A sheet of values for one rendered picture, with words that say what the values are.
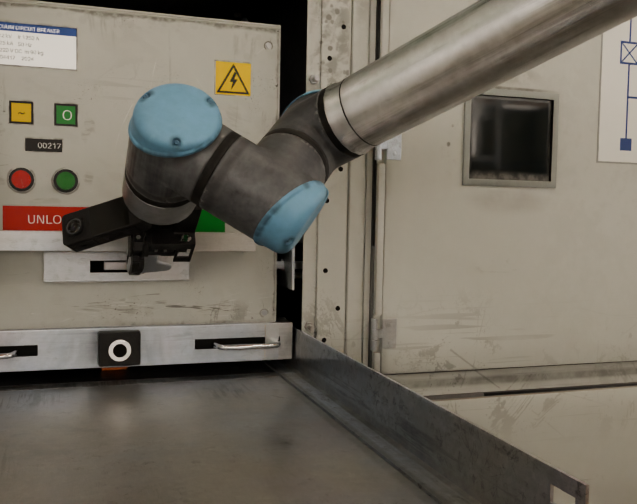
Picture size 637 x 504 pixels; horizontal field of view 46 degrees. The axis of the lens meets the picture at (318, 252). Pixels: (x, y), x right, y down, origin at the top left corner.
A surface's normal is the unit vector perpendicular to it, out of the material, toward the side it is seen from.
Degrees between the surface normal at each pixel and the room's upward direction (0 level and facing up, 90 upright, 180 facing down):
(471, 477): 90
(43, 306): 90
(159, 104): 58
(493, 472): 90
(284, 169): 48
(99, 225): 68
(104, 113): 90
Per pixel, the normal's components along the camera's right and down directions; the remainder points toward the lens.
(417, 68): -0.59, 0.09
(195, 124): 0.21, -0.50
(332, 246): 0.32, 0.06
